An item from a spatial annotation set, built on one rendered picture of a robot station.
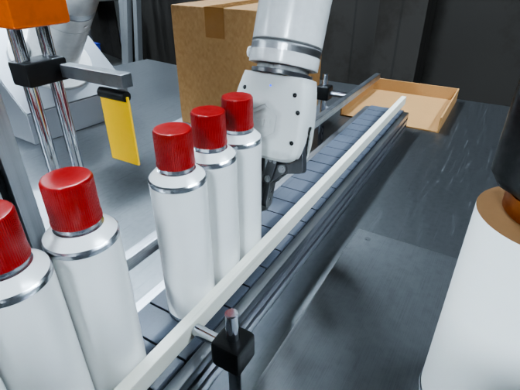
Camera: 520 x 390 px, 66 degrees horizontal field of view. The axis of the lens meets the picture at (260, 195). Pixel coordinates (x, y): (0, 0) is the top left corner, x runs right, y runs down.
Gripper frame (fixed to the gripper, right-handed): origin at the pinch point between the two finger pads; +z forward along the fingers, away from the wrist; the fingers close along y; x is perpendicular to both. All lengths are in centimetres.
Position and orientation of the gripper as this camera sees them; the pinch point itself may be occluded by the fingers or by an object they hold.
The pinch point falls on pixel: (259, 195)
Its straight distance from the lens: 52.2
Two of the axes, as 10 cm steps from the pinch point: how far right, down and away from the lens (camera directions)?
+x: 4.8, -1.1, 8.7
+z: -1.7, 9.6, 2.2
